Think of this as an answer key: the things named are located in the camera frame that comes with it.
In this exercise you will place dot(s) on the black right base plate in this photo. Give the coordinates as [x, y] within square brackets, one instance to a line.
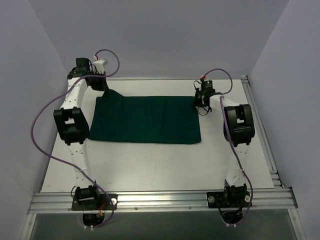
[220, 199]

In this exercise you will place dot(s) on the aluminium front rail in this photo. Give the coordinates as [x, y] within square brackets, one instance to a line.
[161, 201]

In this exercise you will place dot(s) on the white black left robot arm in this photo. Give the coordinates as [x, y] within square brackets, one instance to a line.
[73, 127]

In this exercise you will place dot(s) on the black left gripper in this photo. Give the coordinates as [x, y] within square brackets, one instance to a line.
[97, 83]

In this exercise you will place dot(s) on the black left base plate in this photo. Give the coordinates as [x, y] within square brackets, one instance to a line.
[94, 203]

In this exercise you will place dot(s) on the aluminium right side rail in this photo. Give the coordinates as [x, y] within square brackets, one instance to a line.
[262, 134]

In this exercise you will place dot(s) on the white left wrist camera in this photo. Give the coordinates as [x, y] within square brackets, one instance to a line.
[99, 65]

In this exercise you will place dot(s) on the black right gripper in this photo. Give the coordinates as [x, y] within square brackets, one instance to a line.
[198, 100]

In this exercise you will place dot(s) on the dark green surgical cloth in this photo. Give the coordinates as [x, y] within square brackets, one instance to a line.
[145, 119]

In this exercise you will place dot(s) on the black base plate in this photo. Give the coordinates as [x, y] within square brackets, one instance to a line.
[220, 199]
[94, 203]

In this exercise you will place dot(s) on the aluminium rail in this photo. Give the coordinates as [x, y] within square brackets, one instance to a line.
[161, 201]
[262, 134]

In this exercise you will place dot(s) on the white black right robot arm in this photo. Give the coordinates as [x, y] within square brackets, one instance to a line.
[238, 131]

